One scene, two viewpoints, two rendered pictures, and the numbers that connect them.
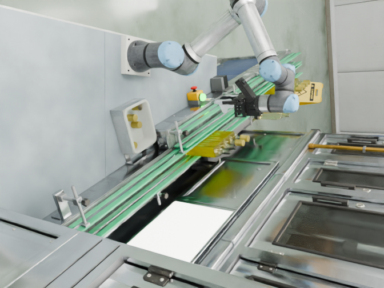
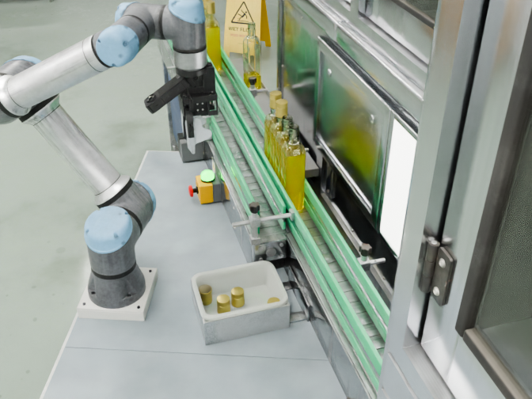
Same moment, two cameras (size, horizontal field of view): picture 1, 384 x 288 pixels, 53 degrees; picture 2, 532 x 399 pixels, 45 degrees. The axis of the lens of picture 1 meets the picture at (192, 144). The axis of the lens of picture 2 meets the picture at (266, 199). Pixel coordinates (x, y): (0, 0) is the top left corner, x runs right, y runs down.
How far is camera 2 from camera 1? 0.29 m
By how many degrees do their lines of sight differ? 8
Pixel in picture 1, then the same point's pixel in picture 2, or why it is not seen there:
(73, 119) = not seen: outside the picture
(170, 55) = (106, 231)
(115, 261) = (412, 362)
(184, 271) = (421, 210)
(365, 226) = not seen: outside the picture
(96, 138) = (252, 374)
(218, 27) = (62, 144)
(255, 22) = (36, 75)
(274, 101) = (182, 40)
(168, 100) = (207, 237)
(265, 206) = (386, 56)
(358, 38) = not seen: outside the picture
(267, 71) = (115, 51)
